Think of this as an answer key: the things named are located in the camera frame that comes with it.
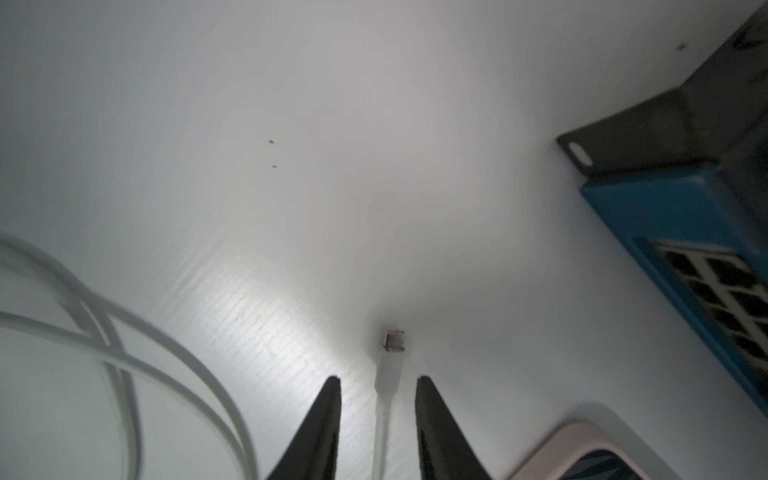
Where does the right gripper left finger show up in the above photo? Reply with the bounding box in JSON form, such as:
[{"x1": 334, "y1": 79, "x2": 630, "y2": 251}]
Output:
[{"x1": 268, "y1": 376, "x2": 342, "y2": 480}]

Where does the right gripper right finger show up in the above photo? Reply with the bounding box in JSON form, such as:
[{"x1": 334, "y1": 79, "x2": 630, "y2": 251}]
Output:
[{"x1": 415, "y1": 376, "x2": 491, "y2": 480}]

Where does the phone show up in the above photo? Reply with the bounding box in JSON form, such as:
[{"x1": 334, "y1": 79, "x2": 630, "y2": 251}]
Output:
[{"x1": 510, "y1": 421, "x2": 651, "y2": 480}]

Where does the white cable with black plug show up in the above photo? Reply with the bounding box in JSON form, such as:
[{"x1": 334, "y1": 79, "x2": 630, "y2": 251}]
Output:
[{"x1": 0, "y1": 230, "x2": 260, "y2": 480}]

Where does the dark grey network switch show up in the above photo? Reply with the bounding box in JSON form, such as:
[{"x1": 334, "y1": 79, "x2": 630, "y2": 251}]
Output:
[{"x1": 557, "y1": 7, "x2": 767, "y2": 409}]

